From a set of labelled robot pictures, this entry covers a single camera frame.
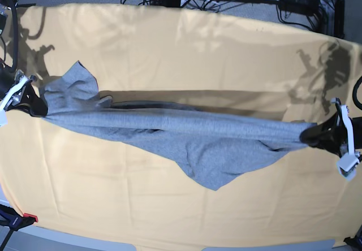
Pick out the yellow table cloth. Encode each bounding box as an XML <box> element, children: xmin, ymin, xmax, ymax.
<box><xmin>1</xmin><ymin>4</ymin><xmax>361</xmax><ymax>250</ymax></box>

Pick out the grey t-shirt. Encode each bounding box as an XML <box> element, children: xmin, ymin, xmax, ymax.
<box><xmin>40</xmin><ymin>62</ymin><xmax>311</xmax><ymax>191</ymax></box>

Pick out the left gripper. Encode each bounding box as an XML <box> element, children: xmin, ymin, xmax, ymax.
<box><xmin>300</xmin><ymin>98</ymin><xmax>361</xmax><ymax>158</ymax></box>

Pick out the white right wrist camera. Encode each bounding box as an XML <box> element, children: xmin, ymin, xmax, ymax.
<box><xmin>0</xmin><ymin>104</ymin><xmax>8</xmax><ymax>127</ymax></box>

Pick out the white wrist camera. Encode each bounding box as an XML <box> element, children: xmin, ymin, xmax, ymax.
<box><xmin>337</xmin><ymin>153</ymin><xmax>360</xmax><ymax>181</ymax></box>
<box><xmin>0</xmin><ymin>104</ymin><xmax>8</xmax><ymax>127</ymax></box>

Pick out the blue red table clamp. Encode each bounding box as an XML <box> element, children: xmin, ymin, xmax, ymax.
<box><xmin>1</xmin><ymin>205</ymin><xmax>38</xmax><ymax>231</ymax></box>

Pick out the black clamp right corner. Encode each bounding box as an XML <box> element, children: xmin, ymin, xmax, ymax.
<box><xmin>343</xmin><ymin>231</ymin><xmax>362</xmax><ymax>251</ymax></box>

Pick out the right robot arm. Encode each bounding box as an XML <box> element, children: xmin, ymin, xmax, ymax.
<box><xmin>1</xmin><ymin>0</ymin><xmax>48</xmax><ymax>118</ymax></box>

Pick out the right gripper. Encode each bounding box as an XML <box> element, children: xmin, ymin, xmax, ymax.
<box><xmin>5</xmin><ymin>75</ymin><xmax>48</xmax><ymax>117</ymax></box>

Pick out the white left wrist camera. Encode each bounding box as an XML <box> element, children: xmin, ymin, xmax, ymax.
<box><xmin>337</xmin><ymin>153</ymin><xmax>360</xmax><ymax>181</ymax></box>

